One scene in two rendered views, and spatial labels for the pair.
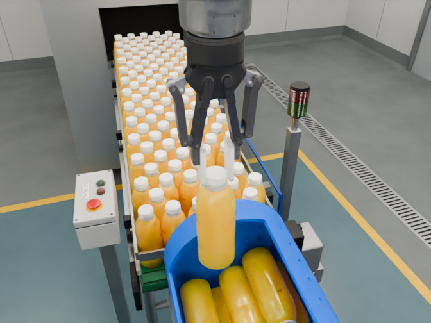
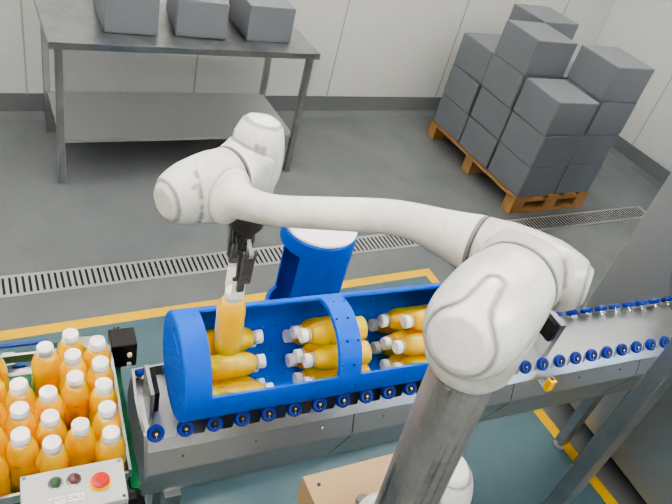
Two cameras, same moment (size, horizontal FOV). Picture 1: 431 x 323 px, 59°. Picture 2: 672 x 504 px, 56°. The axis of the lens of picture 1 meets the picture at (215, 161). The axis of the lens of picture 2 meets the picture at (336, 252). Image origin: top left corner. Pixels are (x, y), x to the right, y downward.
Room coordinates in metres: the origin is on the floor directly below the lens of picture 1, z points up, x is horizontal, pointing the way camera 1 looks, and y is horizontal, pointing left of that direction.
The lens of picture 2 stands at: (0.62, 1.09, 2.37)
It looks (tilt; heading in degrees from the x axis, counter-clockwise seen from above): 37 degrees down; 252
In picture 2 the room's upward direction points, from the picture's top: 16 degrees clockwise
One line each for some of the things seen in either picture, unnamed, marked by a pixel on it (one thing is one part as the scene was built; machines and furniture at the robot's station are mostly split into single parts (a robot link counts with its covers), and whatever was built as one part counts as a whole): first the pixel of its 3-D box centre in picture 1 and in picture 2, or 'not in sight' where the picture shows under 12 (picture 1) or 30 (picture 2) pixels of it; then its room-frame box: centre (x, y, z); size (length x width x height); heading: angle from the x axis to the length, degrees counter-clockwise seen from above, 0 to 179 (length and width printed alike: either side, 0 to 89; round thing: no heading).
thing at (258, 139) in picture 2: not in sight; (252, 155); (0.50, 0.01, 1.75); 0.13 x 0.11 x 0.16; 47
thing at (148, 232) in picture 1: (149, 238); (110, 458); (0.73, 0.18, 0.99); 0.07 x 0.07 x 0.19
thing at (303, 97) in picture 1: (299, 93); not in sight; (1.11, -0.26, 1.23); 0.06 x 0.06 x 0.04
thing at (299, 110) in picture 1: (297, 106); not in sight; (1.11, -0.26, 1.18); 0.06 x 0.06 x 0.05
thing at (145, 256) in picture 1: (211, 243); (118, 405); (0.73, 0.01, 0.96); 0.40 x 0.01 x 0.03; 104
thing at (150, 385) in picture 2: not in sight; (151, 394); (0.65, -0.01, 0.99); 0.10 x 0.02 x 0.12; 104
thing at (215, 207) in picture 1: (215, 221); (229, 321); (0.48, 0.00, 1.29); 0.07 x 0.07 x 0.19
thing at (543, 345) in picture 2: not in sight; (543, 331); (-0.64, -0.34, 1.00); 0.10 x 0.04 x 0.15; 104
